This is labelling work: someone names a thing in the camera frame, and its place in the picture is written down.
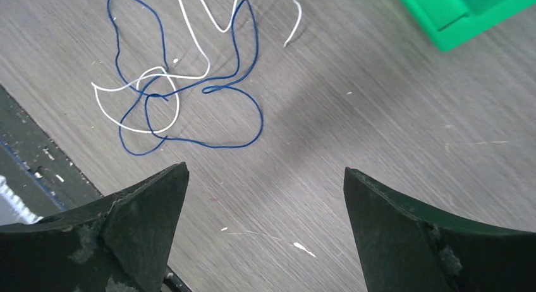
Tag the slotted white cable duct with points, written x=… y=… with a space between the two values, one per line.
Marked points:
x=13 y=208

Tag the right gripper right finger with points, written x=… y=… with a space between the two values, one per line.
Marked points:
x=407 y=245

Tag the green six-compartment bin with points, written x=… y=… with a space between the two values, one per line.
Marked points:
x=451 y=23

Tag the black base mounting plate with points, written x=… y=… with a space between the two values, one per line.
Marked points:
x=44 y=176

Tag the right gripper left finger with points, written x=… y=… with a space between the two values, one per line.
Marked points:
x=120 y=242

